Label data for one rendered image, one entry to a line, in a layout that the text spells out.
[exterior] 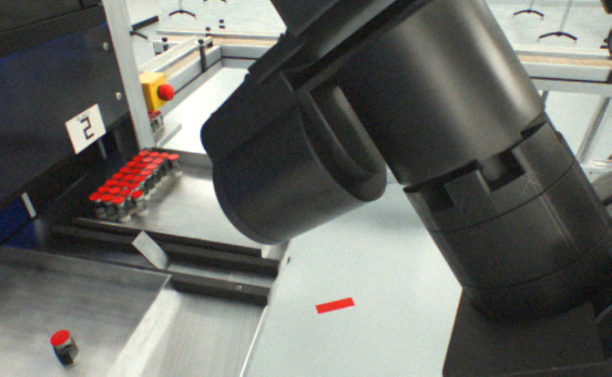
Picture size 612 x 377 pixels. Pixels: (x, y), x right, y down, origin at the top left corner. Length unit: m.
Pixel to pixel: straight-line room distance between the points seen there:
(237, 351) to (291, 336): 1.09
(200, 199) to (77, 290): 0.26
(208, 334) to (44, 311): 0.24
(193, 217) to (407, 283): 1.26
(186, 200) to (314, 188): 0.67
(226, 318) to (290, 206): 0.44
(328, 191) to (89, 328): 0.52
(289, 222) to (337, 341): 1.47
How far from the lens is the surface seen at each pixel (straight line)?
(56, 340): 0.59
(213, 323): 0.59
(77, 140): 0.82
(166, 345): 0.59
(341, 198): 0.16
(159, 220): 0.78
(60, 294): 0.71
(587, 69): 1.65
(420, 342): 1.68
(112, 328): 0.63
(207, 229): 0.73
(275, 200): 0.16
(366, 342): 1.64
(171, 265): 0.68
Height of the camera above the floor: 1.34
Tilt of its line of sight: 33 degrees down
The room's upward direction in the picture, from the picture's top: straight up
